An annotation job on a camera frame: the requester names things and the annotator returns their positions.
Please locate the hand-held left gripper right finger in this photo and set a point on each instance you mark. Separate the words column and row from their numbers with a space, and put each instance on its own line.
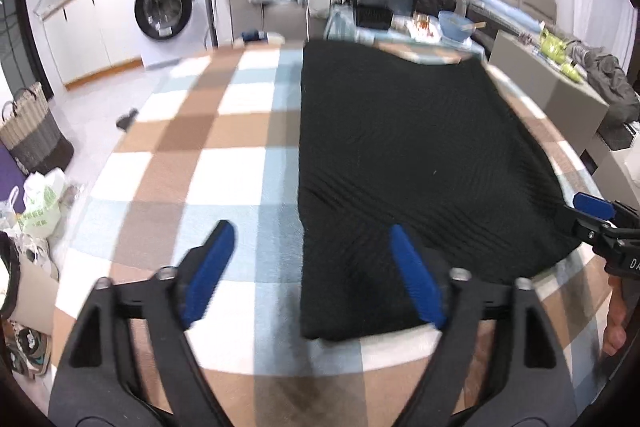
column 417, row 277

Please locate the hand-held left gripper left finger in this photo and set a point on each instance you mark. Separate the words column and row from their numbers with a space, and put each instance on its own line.
column 210, row 272

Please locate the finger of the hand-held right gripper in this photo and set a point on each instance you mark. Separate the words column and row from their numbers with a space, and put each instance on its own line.
column 577, row 224
column 595, row 207

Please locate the black knit shirt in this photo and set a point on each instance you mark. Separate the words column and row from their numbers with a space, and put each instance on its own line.
column 400, row 147

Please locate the person's right hand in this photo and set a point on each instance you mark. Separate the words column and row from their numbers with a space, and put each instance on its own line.
column 617, row 322

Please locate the checkered blanket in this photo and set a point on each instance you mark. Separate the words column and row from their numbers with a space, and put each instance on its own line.
column 210, row 157

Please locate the grey side cabinet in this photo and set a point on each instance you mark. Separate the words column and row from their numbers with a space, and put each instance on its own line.
column 545, row 92

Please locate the grey garment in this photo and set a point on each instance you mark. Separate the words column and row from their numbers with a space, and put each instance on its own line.
column 610, row 77

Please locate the lime green cloth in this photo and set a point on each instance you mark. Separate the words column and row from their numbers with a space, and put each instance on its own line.
column 552, row 44
column 570, row 71

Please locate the dark sock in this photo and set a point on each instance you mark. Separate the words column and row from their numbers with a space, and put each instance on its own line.
column 127, row 119

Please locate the cardboard box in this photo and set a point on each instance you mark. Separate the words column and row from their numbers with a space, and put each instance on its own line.
column 32, row 297

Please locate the white plastic bag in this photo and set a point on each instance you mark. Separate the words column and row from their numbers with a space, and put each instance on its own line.
column 42, row 207

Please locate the patterned sneaker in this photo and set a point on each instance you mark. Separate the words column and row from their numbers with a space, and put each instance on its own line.
column 27, row 349

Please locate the light blue pillow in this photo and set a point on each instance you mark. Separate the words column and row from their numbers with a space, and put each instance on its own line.
column 505, row 7

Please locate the purple bag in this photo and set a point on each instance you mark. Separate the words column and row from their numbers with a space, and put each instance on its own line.
column 10, row 177

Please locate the woven laundry basket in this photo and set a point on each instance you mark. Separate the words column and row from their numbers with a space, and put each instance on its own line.
column 35, row 132

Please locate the blue bowl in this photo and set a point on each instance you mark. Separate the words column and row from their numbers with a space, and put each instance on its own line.
column 452, row 27

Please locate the dark blue cloth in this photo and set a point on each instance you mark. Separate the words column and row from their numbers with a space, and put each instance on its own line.
column 252, row 36

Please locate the food tray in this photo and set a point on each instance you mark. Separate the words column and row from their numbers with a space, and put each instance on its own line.
column 422, row 29

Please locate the white kitchen counter cabinet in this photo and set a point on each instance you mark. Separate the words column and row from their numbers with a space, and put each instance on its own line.
column 85, row 42

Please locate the white washing machine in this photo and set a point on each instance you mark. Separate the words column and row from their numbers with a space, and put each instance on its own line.
column 165, row 12

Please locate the dark glass door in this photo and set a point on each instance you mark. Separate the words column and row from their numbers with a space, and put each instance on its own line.
column 20, row 47

